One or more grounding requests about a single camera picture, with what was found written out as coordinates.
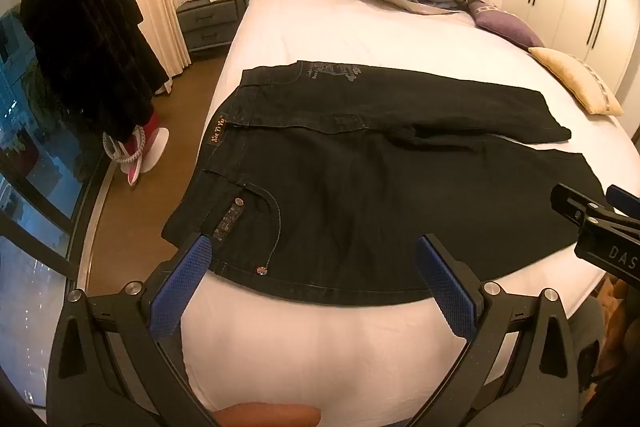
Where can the bed with white sheet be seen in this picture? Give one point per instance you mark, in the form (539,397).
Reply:
(350,32)

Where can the glass window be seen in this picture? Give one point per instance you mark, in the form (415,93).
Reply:
(35,132)

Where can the yellow cushion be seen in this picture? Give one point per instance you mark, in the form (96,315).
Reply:
(580,77)

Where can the black denim pants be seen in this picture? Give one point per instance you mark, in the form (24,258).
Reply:
(350,187)

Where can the grey nightstand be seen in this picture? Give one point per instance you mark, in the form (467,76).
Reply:
(212,22)

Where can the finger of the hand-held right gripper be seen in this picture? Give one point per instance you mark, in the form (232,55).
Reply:
(624,198)
(575,204)

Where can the person's left hand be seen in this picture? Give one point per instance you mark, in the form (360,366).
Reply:
(270,414)

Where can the purple cushion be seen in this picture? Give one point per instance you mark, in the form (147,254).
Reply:
(505,24)

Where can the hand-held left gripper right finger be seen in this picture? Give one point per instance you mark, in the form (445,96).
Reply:
(445,279)

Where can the black hanging coat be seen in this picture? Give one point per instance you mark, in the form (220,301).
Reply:
(85,37)

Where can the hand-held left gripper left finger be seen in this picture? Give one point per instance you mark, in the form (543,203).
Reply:
(186,274)

